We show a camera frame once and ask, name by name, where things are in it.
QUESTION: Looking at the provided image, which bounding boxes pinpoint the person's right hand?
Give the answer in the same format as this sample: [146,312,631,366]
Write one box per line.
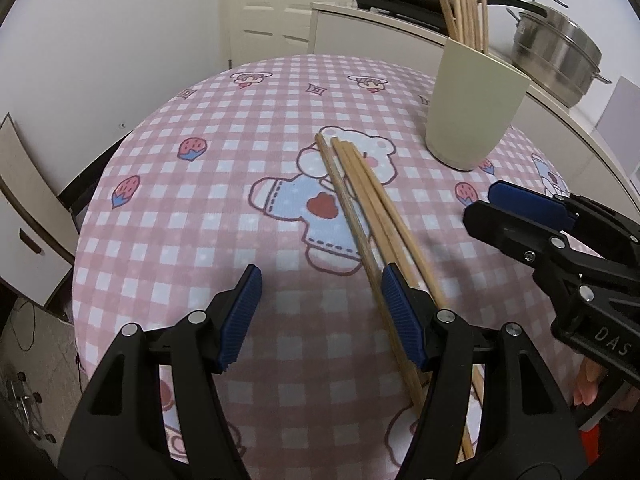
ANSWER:
[572,355,608,407]

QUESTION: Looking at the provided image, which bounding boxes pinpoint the bunch of wooden chopsticks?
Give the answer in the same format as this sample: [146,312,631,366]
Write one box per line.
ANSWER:
[425,0,491,56]

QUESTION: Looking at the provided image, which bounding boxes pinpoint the beige leaning board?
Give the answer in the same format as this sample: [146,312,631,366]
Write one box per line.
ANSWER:
[0,112,73,263]

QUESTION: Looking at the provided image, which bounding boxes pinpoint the white kitchen cabinet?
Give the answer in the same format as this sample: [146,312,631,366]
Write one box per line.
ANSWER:
[309,0,640,211]

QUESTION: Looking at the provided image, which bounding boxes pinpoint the steel steamer pot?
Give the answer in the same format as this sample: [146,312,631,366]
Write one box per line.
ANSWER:
[506,0,613,108]

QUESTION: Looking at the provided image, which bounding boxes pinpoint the pale green cup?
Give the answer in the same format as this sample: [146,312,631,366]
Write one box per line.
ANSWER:
[424,39,531,172]

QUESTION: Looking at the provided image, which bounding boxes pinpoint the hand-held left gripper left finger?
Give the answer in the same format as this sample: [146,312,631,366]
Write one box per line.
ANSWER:
[57,264,264,480]

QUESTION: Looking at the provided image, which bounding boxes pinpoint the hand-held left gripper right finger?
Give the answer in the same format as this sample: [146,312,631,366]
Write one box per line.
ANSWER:
[381,265,588,480]

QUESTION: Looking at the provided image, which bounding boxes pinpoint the pink checked tablecloth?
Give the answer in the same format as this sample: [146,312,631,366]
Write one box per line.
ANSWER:
[70,54,601,480]

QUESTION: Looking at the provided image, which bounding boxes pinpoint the long wooden chopstick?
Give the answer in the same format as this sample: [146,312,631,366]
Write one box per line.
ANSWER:
[348,143,485,398]
[315,133,427,418]
[340,141,475,461]
[331,138,401,281]

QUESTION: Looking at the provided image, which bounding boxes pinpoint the black induction cooker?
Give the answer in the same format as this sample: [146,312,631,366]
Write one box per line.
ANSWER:
[349,0,451,31]

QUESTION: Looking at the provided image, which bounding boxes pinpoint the white appliance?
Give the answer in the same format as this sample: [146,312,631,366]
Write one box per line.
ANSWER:
[595,76,640,181]

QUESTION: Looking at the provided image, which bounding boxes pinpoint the white door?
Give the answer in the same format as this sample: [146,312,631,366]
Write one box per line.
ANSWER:
[227,0,366,68]

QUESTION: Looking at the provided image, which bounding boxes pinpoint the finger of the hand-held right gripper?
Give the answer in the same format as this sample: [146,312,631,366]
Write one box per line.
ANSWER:
[462,201,640,292]
[487,180,640,256]

